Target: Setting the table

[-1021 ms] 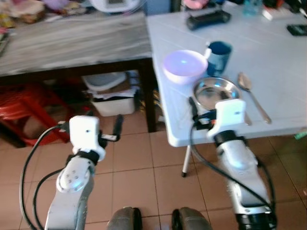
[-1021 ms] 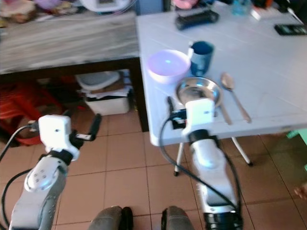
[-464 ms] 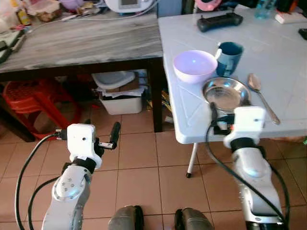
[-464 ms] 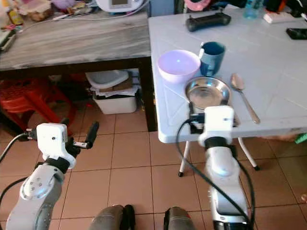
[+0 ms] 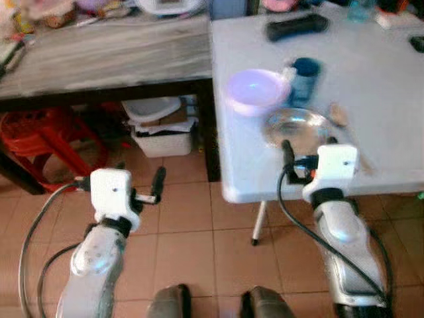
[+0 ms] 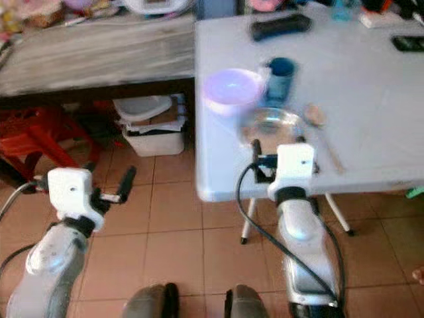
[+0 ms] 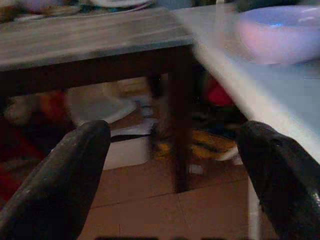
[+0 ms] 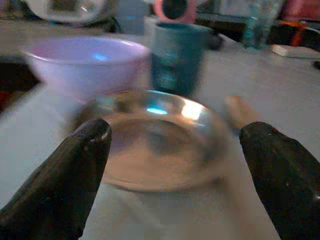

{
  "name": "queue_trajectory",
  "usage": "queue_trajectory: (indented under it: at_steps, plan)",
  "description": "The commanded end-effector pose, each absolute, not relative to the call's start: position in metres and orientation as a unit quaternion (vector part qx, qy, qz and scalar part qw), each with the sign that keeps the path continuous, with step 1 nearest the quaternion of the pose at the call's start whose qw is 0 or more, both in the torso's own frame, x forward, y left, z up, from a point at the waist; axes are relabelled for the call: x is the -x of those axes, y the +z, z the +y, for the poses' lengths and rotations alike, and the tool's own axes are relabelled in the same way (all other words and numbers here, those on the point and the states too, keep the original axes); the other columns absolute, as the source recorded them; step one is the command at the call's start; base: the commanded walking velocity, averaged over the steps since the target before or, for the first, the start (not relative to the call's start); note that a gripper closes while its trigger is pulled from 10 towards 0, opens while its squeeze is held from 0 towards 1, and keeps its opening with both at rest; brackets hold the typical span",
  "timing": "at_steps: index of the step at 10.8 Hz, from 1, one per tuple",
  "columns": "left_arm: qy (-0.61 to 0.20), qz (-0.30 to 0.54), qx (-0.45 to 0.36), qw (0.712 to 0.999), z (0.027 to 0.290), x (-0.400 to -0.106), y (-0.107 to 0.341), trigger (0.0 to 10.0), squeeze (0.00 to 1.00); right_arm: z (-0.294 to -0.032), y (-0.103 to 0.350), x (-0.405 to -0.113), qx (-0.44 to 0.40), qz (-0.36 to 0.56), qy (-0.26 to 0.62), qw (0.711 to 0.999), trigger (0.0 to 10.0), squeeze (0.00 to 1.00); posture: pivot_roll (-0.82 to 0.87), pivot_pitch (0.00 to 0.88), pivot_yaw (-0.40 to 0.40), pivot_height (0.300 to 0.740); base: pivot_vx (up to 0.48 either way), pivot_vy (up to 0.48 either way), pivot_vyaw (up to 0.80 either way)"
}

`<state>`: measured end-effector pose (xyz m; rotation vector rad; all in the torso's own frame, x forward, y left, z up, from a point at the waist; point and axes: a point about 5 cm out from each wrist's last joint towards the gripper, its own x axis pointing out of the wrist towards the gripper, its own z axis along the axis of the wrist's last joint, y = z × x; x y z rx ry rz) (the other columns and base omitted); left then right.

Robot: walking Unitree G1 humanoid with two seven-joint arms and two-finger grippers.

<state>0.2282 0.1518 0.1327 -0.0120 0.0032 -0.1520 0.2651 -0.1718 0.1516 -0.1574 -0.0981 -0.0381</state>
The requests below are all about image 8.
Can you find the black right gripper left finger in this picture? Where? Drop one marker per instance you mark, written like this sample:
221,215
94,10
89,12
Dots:
57,180

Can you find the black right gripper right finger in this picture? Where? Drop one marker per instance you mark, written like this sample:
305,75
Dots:
285,180

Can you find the round metal plate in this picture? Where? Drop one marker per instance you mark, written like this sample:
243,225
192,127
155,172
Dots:
155,145

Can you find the lilac plastic bowl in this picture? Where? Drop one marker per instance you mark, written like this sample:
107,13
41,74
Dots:
85,67

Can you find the white flat box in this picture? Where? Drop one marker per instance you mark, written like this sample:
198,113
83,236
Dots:
292,52

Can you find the clear plastic bottle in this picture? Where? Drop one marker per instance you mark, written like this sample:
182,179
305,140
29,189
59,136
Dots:
260,23

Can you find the teal plastic cup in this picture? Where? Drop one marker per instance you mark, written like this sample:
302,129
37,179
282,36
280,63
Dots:
178,57

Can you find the white round appliance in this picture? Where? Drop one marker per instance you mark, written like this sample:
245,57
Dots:
70,11

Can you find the pink tape roll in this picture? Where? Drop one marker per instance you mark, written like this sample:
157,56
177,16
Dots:
174,10

